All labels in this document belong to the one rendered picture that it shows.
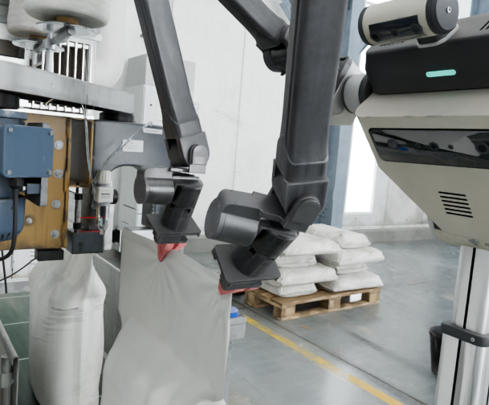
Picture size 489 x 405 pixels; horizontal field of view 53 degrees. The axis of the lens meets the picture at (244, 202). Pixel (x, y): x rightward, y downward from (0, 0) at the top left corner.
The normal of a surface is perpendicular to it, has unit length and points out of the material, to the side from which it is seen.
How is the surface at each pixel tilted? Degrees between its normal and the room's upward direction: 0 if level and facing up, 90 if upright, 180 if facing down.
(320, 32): 118
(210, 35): 90
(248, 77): 90
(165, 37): 90
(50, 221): 90
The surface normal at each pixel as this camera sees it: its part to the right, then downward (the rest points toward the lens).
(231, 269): 0.45, -0.59
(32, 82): 0.95, 0.11
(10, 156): 0.86, 0.12
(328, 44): 0.27, 0.56
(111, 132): 0.56, 0.13
